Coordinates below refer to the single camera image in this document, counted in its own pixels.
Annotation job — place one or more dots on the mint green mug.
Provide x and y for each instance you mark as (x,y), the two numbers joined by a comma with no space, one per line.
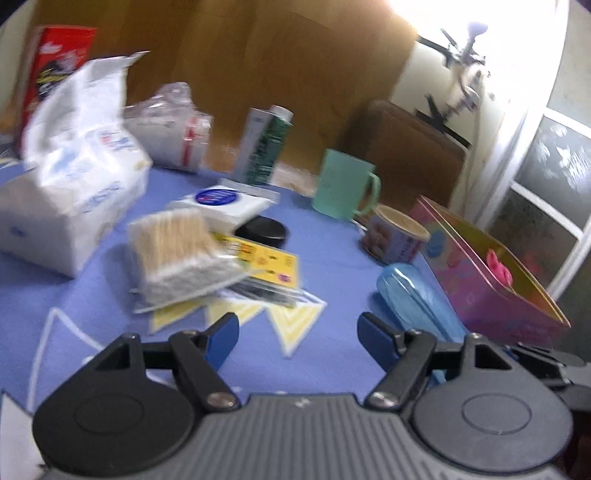
(347,186)

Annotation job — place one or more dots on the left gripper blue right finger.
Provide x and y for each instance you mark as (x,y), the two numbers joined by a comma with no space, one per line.
(382,341)

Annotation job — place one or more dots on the blue plastic bag roll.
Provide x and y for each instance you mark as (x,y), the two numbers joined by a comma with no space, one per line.
(418,304)

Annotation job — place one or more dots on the bagged paper cups stack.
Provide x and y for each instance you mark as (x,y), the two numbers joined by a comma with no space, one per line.
(170,128)

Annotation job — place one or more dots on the green drink carton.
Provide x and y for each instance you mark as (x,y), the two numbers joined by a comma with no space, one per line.
(262,141)

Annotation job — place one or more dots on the white wet wipes pack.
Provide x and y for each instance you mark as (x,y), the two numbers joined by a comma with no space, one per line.
(229,204)

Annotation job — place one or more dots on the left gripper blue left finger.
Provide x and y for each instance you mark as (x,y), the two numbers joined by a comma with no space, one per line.
(221,337)

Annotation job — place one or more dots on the paper snack cup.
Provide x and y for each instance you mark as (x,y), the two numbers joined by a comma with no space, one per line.
(393,237)

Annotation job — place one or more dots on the pink macaron biscuit tin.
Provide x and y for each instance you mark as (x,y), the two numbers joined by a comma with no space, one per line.
(456,254)

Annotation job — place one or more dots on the white power strip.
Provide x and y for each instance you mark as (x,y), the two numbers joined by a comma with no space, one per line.
(468,68)

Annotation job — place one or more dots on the white framed frosted glass door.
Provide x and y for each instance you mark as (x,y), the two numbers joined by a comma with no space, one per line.
(536,199)

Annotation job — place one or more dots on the white tissue pack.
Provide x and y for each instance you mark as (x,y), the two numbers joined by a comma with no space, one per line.
(82,170)

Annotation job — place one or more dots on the wooden panel board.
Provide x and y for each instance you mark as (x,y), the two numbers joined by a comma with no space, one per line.
(322,60)

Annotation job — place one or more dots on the pink fuzzy sock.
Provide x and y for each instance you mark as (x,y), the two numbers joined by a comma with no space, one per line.
(498,269)

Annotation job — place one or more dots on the yellow card packet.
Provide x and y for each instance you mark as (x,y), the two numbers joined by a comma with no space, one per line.
(268,264)

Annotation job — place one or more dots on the red snack box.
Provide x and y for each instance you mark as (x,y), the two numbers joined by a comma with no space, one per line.
(55,53)

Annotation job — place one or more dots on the bag of cotton swabs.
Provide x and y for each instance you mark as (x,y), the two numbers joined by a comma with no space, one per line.
(175,258)

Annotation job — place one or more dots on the black round lid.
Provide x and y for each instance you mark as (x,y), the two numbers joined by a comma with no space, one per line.
(263,230)

